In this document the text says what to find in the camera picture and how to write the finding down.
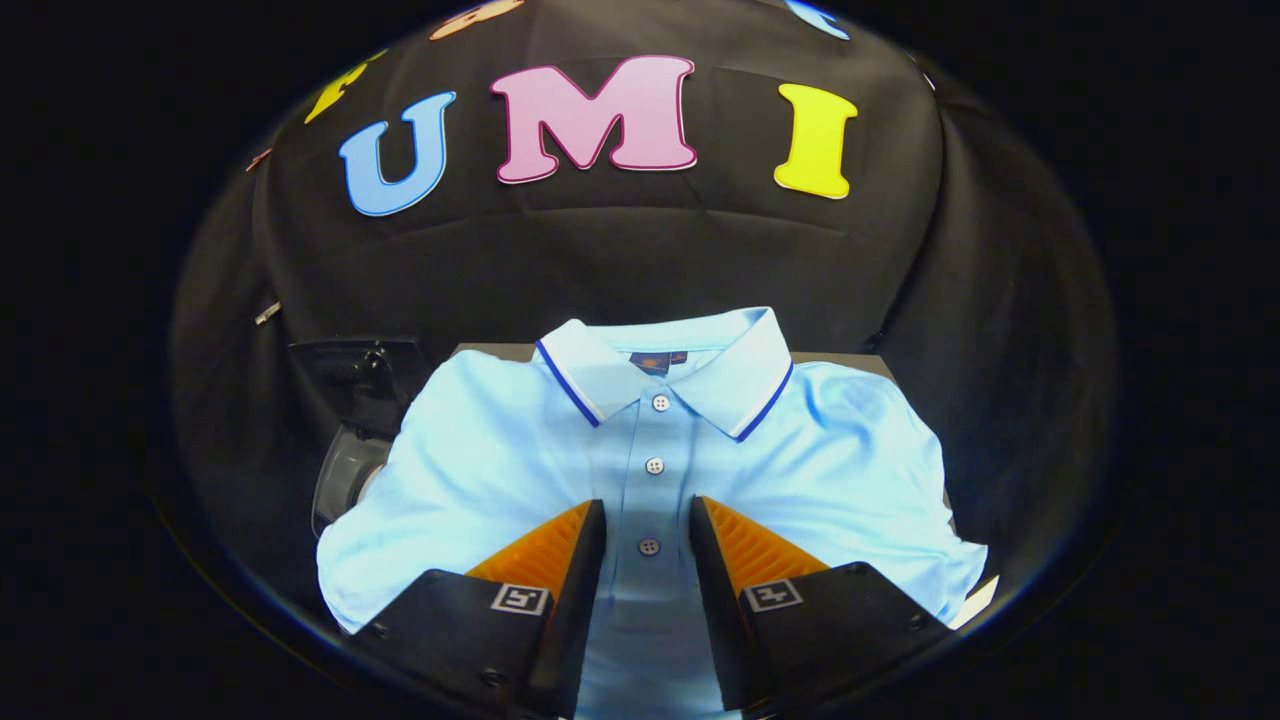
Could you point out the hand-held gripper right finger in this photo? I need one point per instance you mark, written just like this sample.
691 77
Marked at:
715 610

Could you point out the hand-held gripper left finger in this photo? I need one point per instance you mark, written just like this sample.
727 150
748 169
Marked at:
575 610

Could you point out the light blue polo shirt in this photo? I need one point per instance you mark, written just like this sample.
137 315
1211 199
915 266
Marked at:
480 460

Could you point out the dark washing machine lid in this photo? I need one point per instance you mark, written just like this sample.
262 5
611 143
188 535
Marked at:
340 365

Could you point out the silver cloth clip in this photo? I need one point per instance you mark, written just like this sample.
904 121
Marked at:
267 313

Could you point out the orange cloth clip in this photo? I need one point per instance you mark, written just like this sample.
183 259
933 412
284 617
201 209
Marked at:
258 158

